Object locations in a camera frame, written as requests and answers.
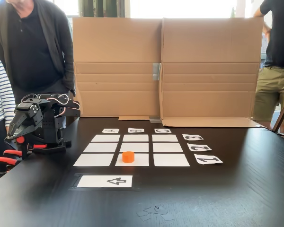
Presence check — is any round orange token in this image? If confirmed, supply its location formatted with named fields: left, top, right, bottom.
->
left=122, top=151, right=135, bottom=163

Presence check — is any person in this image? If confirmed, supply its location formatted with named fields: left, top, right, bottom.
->
left=0, top=51, right=16, bottom=164
left=252, top=0, right=284, bottom=137
left=0, top=0, right=76, bottom=130

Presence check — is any paper sheet number 1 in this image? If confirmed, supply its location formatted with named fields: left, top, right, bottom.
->
left=194, top=153, right=223, bottom=165

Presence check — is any black power cable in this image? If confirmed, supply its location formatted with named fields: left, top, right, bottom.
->
left=3, top=136, right=18, bottom=152

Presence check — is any white paper arrow sheet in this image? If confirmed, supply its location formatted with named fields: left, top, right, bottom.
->
left=77, top=175, right=133, bottom=188

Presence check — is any paper sheet number 2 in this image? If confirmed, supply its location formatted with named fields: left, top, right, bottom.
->
left=187, top=143, right=213, bottom=152

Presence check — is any paper sheet number 3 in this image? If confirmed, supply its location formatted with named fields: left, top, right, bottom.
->
left=182, top=134, right=204, bottom=141

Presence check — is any black clamp with red handles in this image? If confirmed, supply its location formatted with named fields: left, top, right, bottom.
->
left=0, top=136, right=48, bottom=177

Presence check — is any red white servo cable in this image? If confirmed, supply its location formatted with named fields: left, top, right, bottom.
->
left=51, top=92, right=80, bottom=119

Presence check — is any brown cardboard panel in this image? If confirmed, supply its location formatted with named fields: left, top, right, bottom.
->
left=160, top=17, right=265, bottom=128
left=71, top=17, right=164, bottom=121

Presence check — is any white paper grid square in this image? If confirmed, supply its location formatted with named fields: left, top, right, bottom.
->
left=152, top=134, right=179, bottom=142
left=91, top=134, right=121, bottom=142
left=123, top=134, right=149, bottom=142
left=83, top=142, right=118, bottom=153
left=73, top=153, right=114, bottom=167
left=152, top=142, right=184, bottom=153
left=119, top=142, right=149, bottom=153
left=153, top=153, right=190, bottom=167
left=115, top=153, right=150, bottom=167

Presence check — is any grey tape strip on cardboard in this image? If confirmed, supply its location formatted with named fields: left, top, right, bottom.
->
left=152, top=62, right=161, bottom=81

